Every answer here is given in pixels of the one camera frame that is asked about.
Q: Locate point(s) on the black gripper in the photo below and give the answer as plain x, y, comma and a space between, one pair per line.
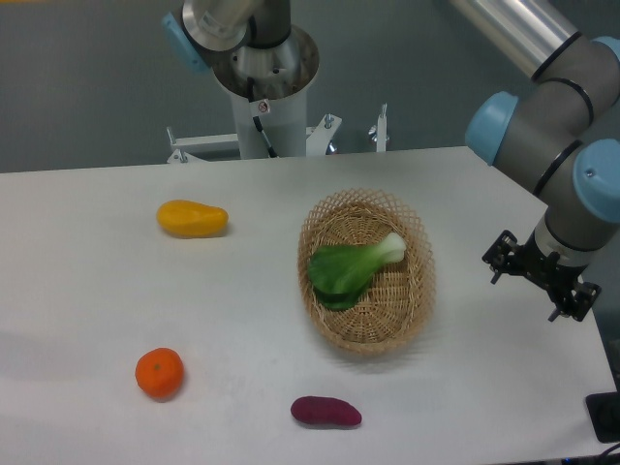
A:
571, 299

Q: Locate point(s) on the green bok choy vegetable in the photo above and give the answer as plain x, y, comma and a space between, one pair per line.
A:
341, 274

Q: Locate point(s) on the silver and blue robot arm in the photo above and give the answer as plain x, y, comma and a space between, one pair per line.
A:
534, 141

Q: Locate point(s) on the woven wicker basket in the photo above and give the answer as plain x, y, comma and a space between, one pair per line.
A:
400, 298

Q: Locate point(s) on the black device at table edge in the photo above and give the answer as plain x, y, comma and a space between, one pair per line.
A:
603, 410

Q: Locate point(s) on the purple sweet potato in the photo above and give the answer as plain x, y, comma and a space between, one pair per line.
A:
325, 411

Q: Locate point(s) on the yellow mango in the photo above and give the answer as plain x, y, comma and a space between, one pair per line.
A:
191, 219

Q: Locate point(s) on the orange tangerine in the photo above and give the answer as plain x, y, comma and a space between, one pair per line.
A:
160, 373

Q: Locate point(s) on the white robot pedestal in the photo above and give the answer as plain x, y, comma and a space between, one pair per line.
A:
268, 91

